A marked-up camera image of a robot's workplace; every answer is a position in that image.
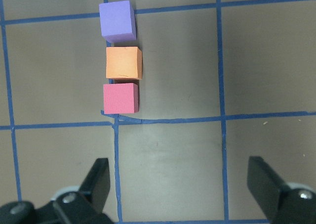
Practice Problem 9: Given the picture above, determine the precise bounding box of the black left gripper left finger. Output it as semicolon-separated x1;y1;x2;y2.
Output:
53;158;113;224

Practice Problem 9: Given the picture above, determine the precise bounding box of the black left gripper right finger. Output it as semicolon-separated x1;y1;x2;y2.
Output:
247;156;316;224

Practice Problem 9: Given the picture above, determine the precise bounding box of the pink foam cube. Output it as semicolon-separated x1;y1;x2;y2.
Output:
103;83;139;114

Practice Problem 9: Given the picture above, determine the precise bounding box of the orange foam cube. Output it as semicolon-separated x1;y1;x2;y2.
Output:
106;46;143;80

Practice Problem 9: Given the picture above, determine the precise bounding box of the purple foam cube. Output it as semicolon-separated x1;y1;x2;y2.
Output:
99;0;137;43

